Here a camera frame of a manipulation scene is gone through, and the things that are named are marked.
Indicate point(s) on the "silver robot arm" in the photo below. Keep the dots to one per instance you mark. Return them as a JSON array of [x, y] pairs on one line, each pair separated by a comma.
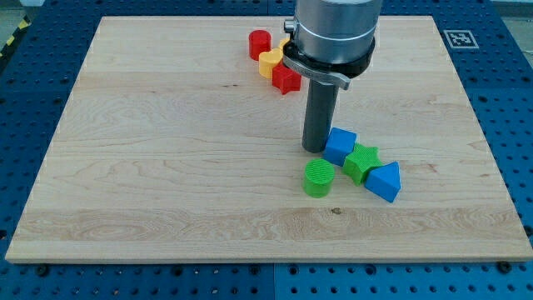
[[331, 41]]

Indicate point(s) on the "green cylinder block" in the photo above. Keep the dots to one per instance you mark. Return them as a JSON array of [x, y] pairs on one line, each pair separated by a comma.
[[318, 177]]

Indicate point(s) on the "red star block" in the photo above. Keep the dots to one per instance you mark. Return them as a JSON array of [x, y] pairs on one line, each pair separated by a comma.
[[285, 79]]

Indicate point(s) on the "blue cube block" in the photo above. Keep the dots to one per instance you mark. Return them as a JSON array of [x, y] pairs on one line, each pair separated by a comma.
[[339, 144]]

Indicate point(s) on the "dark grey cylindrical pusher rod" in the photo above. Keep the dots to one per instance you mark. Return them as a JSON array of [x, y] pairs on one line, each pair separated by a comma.
[[320, 106]]

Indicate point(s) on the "yellow heart block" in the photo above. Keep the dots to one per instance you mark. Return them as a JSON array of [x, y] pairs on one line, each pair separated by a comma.
[[269, 59]]

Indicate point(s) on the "light wooden board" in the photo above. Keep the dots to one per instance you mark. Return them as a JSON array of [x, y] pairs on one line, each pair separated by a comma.
[[172, 148]]

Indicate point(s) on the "green star block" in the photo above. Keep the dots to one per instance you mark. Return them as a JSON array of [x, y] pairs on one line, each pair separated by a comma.
[[360, 162]]

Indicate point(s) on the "red cylinder block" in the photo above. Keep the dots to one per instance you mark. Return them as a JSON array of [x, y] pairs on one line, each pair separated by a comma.
[[259, 41]]

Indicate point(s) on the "blue triangular prism block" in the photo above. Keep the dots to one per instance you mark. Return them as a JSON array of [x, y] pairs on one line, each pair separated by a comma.
[[385, 181]]

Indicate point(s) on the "white fiducial marker tag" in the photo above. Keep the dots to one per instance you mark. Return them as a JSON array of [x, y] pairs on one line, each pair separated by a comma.
[[461, 39]]

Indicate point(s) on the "black bolt front left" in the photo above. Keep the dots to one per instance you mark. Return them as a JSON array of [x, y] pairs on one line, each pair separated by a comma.
[[42, 270]]

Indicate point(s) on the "black bolt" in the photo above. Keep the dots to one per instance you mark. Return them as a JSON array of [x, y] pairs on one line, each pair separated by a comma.
[[504, 267], [42, 270]]

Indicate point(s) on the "black bolt front right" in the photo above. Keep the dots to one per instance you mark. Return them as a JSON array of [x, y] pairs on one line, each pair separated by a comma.
[[504, 267]]

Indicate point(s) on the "yellow black hazard tape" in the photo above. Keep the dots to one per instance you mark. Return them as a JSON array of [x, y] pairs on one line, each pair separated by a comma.
[[16, 38]]

